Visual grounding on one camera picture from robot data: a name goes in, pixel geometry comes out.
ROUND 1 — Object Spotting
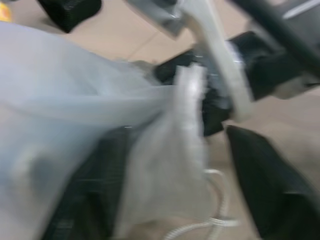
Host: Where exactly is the yellow object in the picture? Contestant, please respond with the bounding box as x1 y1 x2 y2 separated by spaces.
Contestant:
0 0 13 23

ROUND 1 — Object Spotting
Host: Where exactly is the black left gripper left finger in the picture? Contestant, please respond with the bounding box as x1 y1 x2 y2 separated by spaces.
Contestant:
43 124 151 240

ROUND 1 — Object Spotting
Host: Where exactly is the black ribbed block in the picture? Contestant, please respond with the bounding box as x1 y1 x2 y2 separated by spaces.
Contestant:
37 0 103 34

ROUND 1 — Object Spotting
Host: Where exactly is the silver metal block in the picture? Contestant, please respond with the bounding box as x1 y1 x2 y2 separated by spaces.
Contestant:
126 0 192 42

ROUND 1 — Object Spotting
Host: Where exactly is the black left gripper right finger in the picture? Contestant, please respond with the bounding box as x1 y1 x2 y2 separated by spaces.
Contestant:
225 124 320 240

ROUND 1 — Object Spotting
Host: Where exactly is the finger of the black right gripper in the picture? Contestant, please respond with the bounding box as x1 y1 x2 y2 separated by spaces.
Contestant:
199 74 236 138
153 48 201 85

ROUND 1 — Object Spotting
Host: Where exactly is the sheer white drawstring bag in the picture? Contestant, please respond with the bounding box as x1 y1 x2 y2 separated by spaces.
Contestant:
0 19 210 227

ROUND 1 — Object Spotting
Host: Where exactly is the white drawstring cord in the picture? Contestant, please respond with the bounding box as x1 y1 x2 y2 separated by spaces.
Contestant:
163 168 242 240

